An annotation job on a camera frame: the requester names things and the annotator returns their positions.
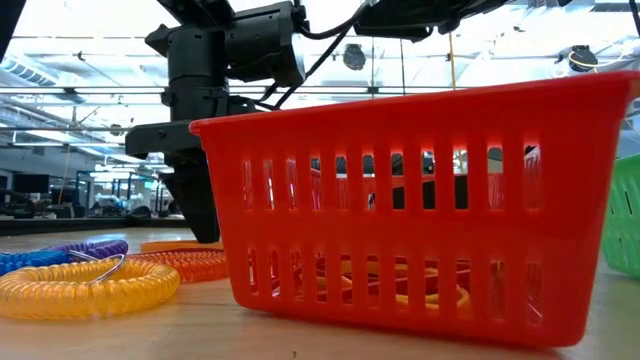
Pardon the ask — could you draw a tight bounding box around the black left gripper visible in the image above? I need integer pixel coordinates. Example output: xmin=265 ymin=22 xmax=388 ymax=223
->
xmin=124 ymin=22 xmax=262 ymax=245

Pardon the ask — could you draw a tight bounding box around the thin orange loop band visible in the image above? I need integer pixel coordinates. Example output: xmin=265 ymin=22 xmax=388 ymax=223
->
xmin=140 ymin=240 xmax=225 ymax=254

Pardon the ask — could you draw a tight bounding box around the purple coil wrist keychain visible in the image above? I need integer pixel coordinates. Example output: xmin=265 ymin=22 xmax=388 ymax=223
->
xmin=42 ymin=238 xmax=130 ymax=264

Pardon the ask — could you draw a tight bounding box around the red plastic basket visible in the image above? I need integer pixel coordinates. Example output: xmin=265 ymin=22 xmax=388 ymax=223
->
xmin=188 ymin=69 xmax=640 ymax=349

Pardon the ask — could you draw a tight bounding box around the long ceiling light bar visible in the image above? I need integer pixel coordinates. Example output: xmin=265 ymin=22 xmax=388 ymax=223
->
xmin=0 ymin=85 xmax=640 ymax=97

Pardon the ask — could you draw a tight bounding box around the background robot workstation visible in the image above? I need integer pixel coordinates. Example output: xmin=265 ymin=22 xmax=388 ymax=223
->
xmin=0 ymin=172 xmax=174 ymax=221

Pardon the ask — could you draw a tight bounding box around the green plastic basket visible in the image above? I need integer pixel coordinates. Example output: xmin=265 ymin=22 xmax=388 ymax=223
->
xmin=601 ymin=153 xmax=640 ymax=279

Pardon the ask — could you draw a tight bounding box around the orange-red coil wrist keychain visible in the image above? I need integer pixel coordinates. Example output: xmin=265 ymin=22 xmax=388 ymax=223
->
xmin=130 ymin=248 xmax=229 ymax=284

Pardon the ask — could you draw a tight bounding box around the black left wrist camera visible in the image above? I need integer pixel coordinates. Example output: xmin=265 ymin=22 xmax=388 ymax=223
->
xmin=224 ymin=1 xmax=307 ymax=89

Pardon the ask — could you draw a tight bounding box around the blue coil wrist keychain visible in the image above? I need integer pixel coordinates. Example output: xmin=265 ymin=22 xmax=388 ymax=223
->
xmin=0 ymin=249 xmax=71 ymax=277

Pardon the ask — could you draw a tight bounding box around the yellow coil wrist keychain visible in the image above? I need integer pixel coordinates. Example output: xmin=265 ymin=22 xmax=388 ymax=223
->
xmin=0 ymin=252 xmax=181 ymax=321
xmin=317 ymin=272 xmax=472 ymax=307

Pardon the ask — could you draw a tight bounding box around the black left wrist camera cable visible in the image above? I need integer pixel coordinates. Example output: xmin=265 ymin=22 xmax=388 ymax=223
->
xmin=259 ymin=0 xmax=374 ymax=111

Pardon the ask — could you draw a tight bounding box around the black ceiling cable reel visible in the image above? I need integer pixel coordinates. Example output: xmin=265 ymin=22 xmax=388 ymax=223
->
xmin=568 ymin=44 xmax=599 ymax=74
xmin=342 ymin=43 xmax=368 ymax=72

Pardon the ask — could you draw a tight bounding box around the yellow hanging cable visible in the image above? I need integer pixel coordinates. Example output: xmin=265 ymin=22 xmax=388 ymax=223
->
xmin=447 ymin=32 xmax=457 ymax=91

